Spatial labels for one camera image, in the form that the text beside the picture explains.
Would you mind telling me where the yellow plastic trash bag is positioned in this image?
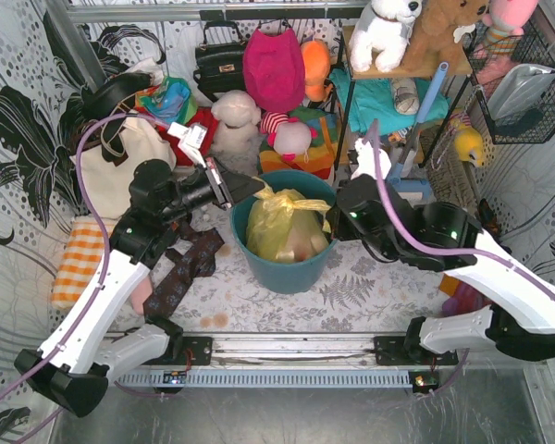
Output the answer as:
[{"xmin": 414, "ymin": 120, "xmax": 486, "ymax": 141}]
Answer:
[{"xmin": 246, "ymin": 184, "xmax": 331, "ymax": 264}]

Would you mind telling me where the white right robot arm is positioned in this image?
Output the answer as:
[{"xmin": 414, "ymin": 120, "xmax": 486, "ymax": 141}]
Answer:
[{"xmin": 327, "ymin": 174, "xmax": 555, "ymax": 362}]

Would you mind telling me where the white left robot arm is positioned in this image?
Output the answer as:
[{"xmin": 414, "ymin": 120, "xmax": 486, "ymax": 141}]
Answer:
[{"xmin": 15, "ymin": 157, "xmax": 264, "ymax": 417}]

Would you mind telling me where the teal plastic trash bin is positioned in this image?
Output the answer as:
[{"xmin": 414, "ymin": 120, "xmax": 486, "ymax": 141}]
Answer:
[{"xmin": 230, "ymin": 169, "xmax": 337, "ymax": 294}]

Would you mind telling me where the cream canvas tote bag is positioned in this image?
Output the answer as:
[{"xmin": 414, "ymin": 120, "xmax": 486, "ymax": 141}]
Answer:
[{"xmin": 68, "ymin": 108, "xmax": 178, "ymax": 219}]

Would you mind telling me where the magenta fuzzy bag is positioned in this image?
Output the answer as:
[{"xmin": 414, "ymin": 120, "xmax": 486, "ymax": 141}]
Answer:
[{"xmin": 243, "ymin": 28, "xmax": 305, "ymax": 113}]

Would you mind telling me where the white plush lamb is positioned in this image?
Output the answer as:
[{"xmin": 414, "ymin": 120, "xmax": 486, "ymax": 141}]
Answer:
[{"xmin": 211, "ymin": 90, "xmax": 261, "ymax": 154}]

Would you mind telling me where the dark floral necktie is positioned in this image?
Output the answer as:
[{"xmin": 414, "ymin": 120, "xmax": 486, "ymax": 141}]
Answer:
[{"xmin": 142, "ymin": 220, "xmax": 224, "ymax": 320}]

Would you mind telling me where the pink striped plush doll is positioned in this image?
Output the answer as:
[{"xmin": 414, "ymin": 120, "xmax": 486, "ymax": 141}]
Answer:
[{"xmin": 260, "ymin": 112, "xmax": 318, "ymax": 162}]

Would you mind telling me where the red garment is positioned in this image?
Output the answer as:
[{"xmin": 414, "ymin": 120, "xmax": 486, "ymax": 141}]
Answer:
[{"xmin": 157, "ymin": 107, "xmax": 218, "ymax": 167}]

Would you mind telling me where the colourful silk scarf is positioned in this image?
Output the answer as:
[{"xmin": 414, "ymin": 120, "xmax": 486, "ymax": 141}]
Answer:
[{"xmin": 134, "ymin": 77, "xmax": 198, "ymax": 125}]

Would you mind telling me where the teal folded cloth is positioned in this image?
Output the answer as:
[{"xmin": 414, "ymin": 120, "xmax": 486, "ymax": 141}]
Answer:
[{"xmin": 329, "ymin": 69, "xmax": 450, "ymax": 135}]

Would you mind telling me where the pink cloth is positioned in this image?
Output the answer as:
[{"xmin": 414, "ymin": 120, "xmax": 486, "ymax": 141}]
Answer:
[{"xmin": 129, "ymin": 276, "xmax": 154, "ymax": 315}]

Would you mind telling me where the black leather handbag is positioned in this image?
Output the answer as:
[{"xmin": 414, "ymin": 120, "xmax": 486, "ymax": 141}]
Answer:
[{"xmin": 193, "ymin": 20, "xmax": 247, "ymax": 103}]

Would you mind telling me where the black metal shelf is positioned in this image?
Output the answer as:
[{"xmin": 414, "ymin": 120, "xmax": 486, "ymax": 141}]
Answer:
[{"xmin": 331, "ymin": 26, "xmax": 449, "ymax": 179}]

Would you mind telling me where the orange checked towel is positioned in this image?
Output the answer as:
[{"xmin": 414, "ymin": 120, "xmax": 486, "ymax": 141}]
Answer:
[{"xmin": 51, "ymin": 216, "xmax": 105, "ymax": 309}]

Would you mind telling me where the orange plush toy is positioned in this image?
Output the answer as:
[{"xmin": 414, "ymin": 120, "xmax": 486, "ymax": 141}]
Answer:
[{"xmin": 301, "ymin": 40, "xmax": 332, "ymax": 102}]

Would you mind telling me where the purple orange sock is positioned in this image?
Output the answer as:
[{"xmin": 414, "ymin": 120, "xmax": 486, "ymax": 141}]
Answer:
[{"xmin": 438, "ymin": 275, "xmax": 491, "ymax": 317}]

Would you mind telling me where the yellow plush duck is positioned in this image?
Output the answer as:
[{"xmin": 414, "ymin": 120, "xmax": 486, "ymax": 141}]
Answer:
[{"xmin": 450, "ymin": 112, "xmax": 484, "ymax": 167}]

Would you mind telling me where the black hat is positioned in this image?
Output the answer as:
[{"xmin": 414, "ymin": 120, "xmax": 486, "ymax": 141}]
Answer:
[{"xmin": 82, "ymin": 72, "xmax": 152, "ymax": 119}]

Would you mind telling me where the white plush dog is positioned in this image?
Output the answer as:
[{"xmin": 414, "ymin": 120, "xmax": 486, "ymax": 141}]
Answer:
[{"xmin": 349, "ymin": 0, "xmax": 422, "ymax": 73}]

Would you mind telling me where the brown teddy bear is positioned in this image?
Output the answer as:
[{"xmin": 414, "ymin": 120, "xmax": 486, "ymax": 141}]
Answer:
[{"xmin": 401, "ymin": 0, "xmax": 489, "ymax": 75}]

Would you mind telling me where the silver foil pouch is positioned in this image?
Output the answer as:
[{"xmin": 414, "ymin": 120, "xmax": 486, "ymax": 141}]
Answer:
[{"xmin": 487, "ymin": 64, "xmax": 555, "ymax": 120}]

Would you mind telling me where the pink plush toy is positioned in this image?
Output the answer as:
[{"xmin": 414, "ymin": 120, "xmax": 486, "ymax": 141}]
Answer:
[{"xmin": 475, "ymin": 0, "xmax": 538, "ymax": 56}]

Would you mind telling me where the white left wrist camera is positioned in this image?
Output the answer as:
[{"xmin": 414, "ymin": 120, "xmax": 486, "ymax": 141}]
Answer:
[{"xmin": 167, "ymin": 122, "xmax": 207, "ymax": 167}]

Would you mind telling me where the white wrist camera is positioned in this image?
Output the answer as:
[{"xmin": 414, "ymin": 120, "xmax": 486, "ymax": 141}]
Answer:
[
  {"xmin": 167, "ymin": 122, "xmax": 207, "ymax": 167},
  {"xmin": 351, "ymin": 139, "xmax": 391, "ymax": 179}
]

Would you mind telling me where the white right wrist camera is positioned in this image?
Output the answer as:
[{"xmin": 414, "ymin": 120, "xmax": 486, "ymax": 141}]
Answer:
[{"xmin": 351, "ymin": 139, "xmax": 391, "ymax": 179}]

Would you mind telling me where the blue handled broom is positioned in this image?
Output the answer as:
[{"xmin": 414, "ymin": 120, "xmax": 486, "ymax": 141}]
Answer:
[{"xmin": 387, "ymin": 62, "xmax": 449, "ymax": 201}]

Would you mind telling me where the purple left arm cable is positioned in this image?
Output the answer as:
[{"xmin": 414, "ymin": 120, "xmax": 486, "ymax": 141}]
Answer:
[{"xmin": 0, "ymin": 113, "xmax": 175, "ymax": 434}]

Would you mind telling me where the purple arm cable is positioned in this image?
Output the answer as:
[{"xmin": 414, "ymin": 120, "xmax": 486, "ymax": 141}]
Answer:
[
  {"xmin": 367, "ymin": 119, "xmax": 555, "ymax": 394},
  {"xmin": 0, "ymin": 113, "xmax": 175, "ymax": 434}
]

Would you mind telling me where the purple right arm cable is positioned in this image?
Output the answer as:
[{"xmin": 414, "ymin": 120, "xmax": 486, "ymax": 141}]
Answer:
[{"xmin": 367, "ymin": 119, "xmax": 555, "ymax": 394}]

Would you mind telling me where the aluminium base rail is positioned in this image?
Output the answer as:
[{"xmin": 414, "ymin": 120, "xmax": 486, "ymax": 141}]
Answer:
[{"xmin": 101, "ymin": 330, "xmax": 547, "ymax": 394}]

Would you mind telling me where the black wire basket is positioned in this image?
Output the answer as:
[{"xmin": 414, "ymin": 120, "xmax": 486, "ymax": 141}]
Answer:
[{"xmin": 464, "ymin": 21, "xmax": 555, "ymax": 144}]

